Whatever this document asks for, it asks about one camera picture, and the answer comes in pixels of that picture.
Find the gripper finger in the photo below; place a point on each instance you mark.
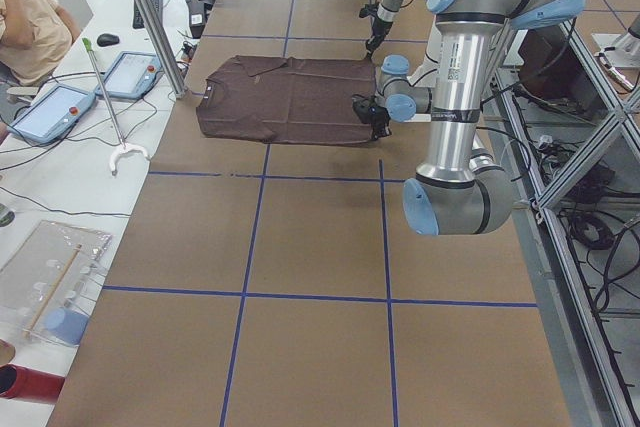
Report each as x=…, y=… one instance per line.
x=370, y=49

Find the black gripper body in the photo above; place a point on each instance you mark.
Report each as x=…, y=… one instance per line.
x=378, y=120
x=377, y=30

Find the dark brown t-shirt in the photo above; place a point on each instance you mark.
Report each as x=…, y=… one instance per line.
x=287, y=100

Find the far blue teach pendant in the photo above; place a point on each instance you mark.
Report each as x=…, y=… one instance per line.
x=132, y=75

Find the blue teach pendant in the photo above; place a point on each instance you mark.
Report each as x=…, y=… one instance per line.
x=53, y=115
x=132, y=75

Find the metal reacher grabber stick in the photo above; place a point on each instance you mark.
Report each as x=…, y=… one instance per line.
x=124, y=147

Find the black computer mouse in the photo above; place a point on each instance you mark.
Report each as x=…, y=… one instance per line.
x=107, y=39

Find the near blue teach pendant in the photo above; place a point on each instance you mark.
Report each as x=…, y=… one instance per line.
x=53, y=115

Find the seated person beige shirt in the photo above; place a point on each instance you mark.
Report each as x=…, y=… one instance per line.
x=35, y=37

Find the blue plastic cup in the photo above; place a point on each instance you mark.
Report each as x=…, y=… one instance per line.
x=67, y=325

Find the clear plastic bag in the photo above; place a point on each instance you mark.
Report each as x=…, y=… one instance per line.
x=58, y=265

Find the red cylinder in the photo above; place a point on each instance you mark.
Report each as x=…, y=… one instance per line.
x=29, y=385

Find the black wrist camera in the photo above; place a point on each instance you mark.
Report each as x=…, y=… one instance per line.
x=363, y=107
x=368, y=10

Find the aluminium frame rack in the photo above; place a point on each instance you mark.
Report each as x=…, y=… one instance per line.
x=567, y=99

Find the aluminium camera post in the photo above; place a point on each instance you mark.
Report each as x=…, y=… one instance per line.
x=161, y=44

